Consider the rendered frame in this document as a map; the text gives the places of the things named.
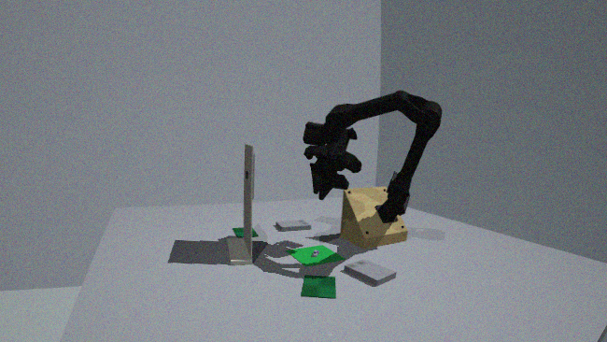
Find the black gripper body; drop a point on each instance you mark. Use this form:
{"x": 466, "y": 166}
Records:
{"x": 324, "y": 156}

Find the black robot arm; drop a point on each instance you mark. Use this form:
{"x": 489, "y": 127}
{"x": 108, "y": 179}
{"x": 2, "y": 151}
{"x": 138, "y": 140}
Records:
{"x": 427, "y": 116}

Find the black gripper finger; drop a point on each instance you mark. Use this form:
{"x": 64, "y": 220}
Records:
{"x": 319, "y": 173}
{"x": 327, "y": 185}

